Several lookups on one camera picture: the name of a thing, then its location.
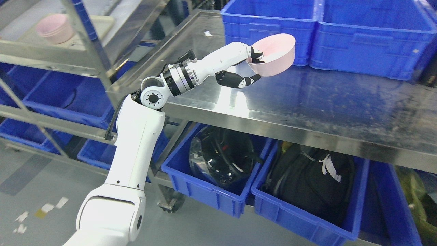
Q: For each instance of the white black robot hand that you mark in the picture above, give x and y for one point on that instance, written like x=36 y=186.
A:
x=216 y=64

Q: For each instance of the pink ikea bowl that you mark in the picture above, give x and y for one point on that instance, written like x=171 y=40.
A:
x=279 y=54

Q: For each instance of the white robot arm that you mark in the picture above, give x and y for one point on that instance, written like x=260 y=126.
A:
x=112 y=214

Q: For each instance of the stainless steel shelf rack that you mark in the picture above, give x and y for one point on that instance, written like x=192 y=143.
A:
x=98 y=58

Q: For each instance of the stack of pink bowls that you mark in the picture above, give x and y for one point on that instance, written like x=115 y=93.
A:
x=55 y=28

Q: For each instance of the blue crate top middle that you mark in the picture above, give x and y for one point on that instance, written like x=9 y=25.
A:
x=376 y=37

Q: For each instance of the blue crate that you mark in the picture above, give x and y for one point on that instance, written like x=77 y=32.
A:
x=376 y=37
x=248 y=21

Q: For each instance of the blue crate top left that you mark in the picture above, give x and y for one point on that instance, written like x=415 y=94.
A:
x=248 y=21

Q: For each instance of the black helmet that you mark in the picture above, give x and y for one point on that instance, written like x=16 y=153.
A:
x=222 y=157

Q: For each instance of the blue bin with helmet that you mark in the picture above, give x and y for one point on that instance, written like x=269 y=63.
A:
x=231 y=201

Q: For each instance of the beige plastic tray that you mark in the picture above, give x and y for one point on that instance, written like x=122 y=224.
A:
x=101 y=24

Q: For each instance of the black puma backpack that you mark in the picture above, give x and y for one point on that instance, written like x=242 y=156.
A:
x=315 y=180

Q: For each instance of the blue bin with backpack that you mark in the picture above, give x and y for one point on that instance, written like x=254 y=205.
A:
x=304 y=224

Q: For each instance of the stainless steel table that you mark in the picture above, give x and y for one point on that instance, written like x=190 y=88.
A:
x=377 y=118

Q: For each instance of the blue bin with bags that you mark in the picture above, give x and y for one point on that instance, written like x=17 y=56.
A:
x=387 y=220

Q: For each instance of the yellow green plastic bag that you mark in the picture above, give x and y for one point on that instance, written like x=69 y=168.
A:
x=419 y=189

